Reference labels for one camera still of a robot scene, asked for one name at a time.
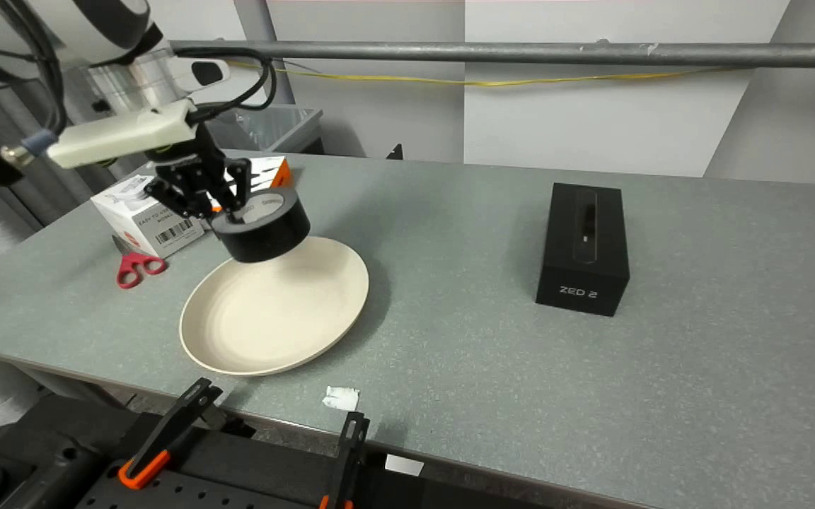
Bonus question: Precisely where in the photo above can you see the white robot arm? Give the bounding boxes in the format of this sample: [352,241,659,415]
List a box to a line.
[5,0,274,219]

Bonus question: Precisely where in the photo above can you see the grey horizontal metal pipe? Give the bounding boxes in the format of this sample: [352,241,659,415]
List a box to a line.
[173,41,815,69]

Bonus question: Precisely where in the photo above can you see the black rectangular box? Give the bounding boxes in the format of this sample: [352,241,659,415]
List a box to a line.
[534,185,632,318]

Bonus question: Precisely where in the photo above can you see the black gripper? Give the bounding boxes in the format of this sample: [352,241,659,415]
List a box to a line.
[144,124,251,219]

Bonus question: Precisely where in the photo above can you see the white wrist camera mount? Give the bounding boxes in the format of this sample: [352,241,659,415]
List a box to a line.
[46,99,195,169]

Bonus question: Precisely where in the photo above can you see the left orange black clamp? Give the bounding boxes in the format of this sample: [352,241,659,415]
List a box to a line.
[115,379,222,493]

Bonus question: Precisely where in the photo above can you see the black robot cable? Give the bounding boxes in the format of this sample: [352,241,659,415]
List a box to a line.
[189,55,280,127]

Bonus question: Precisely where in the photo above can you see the orange black clamp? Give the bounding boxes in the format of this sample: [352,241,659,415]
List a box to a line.
[115,379,222,493]
[316,411,370,509]

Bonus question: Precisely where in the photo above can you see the right orange black clamp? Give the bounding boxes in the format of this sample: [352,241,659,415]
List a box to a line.
[316,411,370,509]

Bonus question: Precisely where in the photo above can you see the yellow cable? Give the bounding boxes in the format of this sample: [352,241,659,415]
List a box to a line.
[263,56,714,96]

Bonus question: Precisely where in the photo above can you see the black tape roll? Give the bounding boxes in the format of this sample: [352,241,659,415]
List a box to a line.
[213,188,312,263]

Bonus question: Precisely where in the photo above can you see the grey plastic bin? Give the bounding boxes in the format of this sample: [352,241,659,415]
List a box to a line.
[206,104,322,152]

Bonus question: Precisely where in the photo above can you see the white wall panel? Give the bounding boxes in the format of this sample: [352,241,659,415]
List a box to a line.
[465,0,789,176]

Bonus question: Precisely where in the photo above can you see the white cardboard box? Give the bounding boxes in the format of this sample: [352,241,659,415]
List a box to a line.
[90,176,203,257]

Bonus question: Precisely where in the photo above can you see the white label sticker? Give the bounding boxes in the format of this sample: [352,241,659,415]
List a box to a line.
[322,386,360,411]

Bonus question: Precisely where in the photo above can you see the cream round plate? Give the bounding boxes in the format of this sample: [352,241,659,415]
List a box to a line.
[179,239,370,377]

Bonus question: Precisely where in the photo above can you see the red handled scissors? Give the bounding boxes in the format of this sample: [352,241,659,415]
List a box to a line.
[115,253,168,288]

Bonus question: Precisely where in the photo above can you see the orange and white box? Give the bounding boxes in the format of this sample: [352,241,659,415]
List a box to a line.
[250,157,294,189]

